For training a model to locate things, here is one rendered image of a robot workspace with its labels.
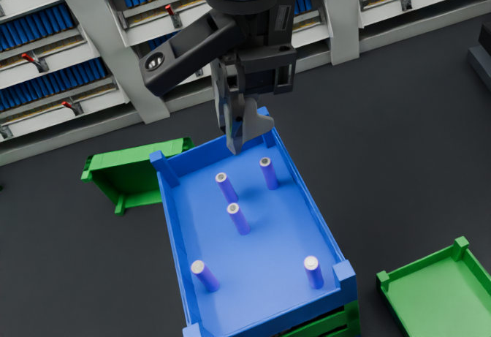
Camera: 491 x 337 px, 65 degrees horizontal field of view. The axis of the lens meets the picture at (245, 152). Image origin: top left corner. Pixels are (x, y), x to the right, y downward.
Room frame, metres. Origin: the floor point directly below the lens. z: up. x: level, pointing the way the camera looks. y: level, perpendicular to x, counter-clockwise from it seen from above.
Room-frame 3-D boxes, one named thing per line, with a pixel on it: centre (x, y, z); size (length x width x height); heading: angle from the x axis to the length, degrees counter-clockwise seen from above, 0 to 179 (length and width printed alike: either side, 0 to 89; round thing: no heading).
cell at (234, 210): (0.30, 0.04, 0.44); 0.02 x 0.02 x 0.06
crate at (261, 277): (0.30, 0.04, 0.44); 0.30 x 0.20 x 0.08; 1
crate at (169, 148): (0.75, 0.28, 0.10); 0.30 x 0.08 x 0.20; 75
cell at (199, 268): (0.24, 0.11, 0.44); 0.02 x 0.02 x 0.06
